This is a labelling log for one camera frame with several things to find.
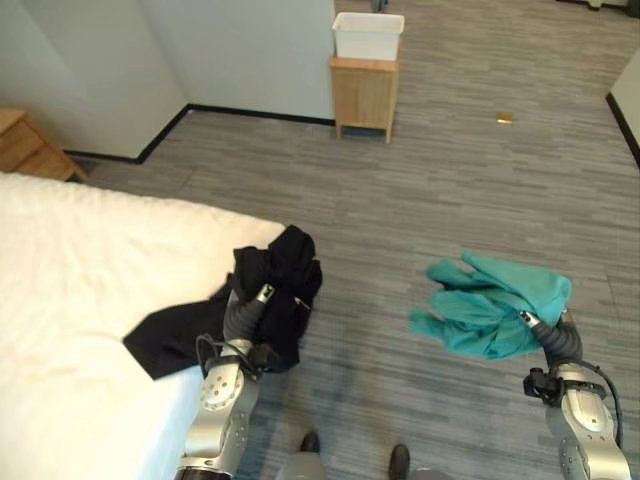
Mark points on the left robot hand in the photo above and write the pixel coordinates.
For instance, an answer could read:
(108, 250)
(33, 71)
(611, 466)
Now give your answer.
(239, 316)

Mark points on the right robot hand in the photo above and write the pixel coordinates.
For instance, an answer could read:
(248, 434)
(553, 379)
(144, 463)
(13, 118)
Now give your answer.
(561, 342)

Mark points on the black garment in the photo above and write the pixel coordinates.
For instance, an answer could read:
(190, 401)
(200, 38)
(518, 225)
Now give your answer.
(280, 305)

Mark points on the teal garment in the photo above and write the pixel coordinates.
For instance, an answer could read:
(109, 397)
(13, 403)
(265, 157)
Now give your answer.
(480, 310)

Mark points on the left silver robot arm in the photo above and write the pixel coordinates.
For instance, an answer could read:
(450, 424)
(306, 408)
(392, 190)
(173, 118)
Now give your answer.
(220, 405)

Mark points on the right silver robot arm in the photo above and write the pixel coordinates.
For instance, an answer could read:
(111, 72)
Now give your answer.
(582, 420)

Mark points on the white bed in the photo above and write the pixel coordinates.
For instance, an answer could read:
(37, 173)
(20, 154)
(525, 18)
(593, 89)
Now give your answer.
(90, 320)

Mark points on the white plastic laundry basket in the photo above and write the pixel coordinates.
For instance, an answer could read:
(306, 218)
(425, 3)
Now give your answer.
(367, 35)

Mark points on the left robot leg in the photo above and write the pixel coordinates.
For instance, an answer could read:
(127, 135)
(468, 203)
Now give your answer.
(305, 457)

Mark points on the robot leg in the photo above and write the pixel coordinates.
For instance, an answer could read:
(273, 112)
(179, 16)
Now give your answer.
(407, 462)
(305, 457)

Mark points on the right robot leg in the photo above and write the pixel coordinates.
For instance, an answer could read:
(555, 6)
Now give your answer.
(407, 462)

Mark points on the small yellow floor object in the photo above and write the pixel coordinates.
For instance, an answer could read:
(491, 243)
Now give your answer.
(504, 118)

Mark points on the small wooden cabinet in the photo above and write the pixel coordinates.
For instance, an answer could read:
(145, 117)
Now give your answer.
(364, 97)

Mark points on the wooden nightstand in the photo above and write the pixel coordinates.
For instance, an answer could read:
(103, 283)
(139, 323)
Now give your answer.
(30, 147)

